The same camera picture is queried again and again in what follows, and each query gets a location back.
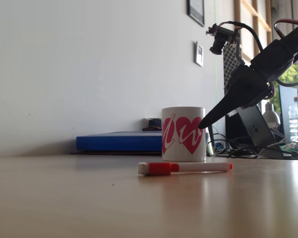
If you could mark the red and white marker pen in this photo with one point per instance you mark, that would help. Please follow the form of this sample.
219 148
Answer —
161 168

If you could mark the grey foam panel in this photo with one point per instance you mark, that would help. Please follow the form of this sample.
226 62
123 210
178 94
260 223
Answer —
230 59

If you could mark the white desk lamp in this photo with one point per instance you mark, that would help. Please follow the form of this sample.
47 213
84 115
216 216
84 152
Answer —
272 116

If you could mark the dark tablet with kickstand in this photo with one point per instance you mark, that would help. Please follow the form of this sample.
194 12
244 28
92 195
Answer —
255 129

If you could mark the white mug with pink hearts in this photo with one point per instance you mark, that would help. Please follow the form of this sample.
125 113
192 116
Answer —
186 148

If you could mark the clear plastic water bottle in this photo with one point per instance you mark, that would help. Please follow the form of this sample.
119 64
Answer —
295 121

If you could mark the small dark box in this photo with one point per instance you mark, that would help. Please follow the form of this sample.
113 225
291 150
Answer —
152 124

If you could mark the blue flat box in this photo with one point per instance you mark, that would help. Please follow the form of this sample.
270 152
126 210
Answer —
119 142

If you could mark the black camera module on gripper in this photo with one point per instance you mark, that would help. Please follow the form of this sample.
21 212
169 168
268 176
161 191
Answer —
221 39

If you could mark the small white picture frame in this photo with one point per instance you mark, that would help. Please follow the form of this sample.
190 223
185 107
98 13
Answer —
199 54

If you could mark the wooden shelf frame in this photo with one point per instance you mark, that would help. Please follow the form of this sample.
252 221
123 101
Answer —
255 15

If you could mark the black picture frame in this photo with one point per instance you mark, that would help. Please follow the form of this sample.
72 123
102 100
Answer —
196 11

